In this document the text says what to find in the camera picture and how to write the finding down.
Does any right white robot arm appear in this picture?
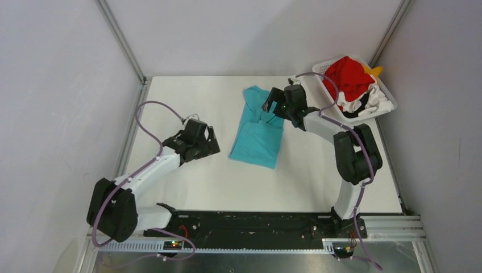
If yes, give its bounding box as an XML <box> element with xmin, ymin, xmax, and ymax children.
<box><xmin>261</xmin><ymin>84</ymin><xmax>383</xmax><ymax>238</ymax></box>

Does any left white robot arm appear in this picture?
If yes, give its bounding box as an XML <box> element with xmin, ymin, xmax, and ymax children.
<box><xmin>86</xmin><ymin>119</ymin><xmax>220</xmax><ymax>242</ymax></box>

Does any right controller board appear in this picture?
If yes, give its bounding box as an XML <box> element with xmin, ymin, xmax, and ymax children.
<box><xmin>333</xmin><ymin>246</ymin><xmax>356</xmax><ymax>260</ymax></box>

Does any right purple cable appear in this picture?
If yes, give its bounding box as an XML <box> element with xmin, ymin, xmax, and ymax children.
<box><xmin>290</xmin><ymin>72</ymin><xmax>383</xmax><ymax>272</ymax></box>

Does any purple cable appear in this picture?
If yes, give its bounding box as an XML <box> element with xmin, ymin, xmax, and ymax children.
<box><xmin>290</xmin><ymin>72</ymin><xmax>383</xmax><ymax>272</ymax></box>
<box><xmin>91</xmin><ymin>100</ymin><xmax>197</xmax><ymax>262</ymax></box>

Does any white slotted cable duct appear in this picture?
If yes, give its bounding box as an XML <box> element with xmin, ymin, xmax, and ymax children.
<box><xmin>98</xmin><ymin>241</ymin><xmax>336</xmax><ymax>255</ymax></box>

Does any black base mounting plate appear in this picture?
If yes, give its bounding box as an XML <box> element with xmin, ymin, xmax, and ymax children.
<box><xmin>165</xmin><ymin>210</ymin><xmax>368</xmax><ymax>251</ymax></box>

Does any red t shirt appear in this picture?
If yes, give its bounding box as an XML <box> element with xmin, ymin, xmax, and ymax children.
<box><xmin>324</xmin><ymin>56</ymin><xmax>376</xmax><ymax>102</ymax></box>

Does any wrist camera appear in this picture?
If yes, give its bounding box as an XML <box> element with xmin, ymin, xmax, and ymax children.
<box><xmin>183</xmin><ymin>113</ymin><xmax>200</xmax><ymax>123</ymax></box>
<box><xmin>288</xmin><ymin>77</ymin><xmax>300</xmax><ymax>85</ymax></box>

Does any white and black t shirt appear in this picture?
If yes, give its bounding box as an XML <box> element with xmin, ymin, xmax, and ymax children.
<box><xmin>336</xmin><ymin>84</ymin><xmax>395</xmax><ymax>119</ymax></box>

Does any teal t shirt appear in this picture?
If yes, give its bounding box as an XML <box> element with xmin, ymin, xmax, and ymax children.
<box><xmin>228</xmin><ymin>85</ymin><xmax>284</xmax><ymax>169</ymax></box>

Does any controller board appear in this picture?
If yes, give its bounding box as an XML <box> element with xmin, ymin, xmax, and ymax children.
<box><xmin>163</xmin><ymin>240</ymin><xmax>184</xmax><ymax>251</ymax></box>
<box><xmin>333</xmin><ymin>246</ymin><xmax>356</xmax><ymax>260</ymax></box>

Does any yellow t shirt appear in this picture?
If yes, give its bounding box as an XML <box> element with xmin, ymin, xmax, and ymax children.
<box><xmin>363</xmin><ymin>65</ymin><xmax>384</xmax><ymax>81</ymax></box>

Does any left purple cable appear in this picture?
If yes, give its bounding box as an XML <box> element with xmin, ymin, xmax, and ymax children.
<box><xmin>91</xmin><ymin>100</ymin><xmax>197</xmax><ymax>262</ymax></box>

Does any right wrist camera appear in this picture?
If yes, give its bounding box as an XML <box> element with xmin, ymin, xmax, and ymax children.
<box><xmin>288</xmin><ymin>77</ymin><xmax>300</xmax><ymax>85</ymax></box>

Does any left controller board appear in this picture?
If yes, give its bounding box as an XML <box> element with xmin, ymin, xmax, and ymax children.
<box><xmin>163</xmin><ymin>240</ymin><xmax>184</xmax><ymax>251</ymax></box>

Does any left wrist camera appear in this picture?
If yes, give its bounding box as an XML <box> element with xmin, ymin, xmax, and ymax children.
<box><xmin>183</xmin><ymin>113</ymin><xmax>200</xmax><ymax>123</ymax></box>

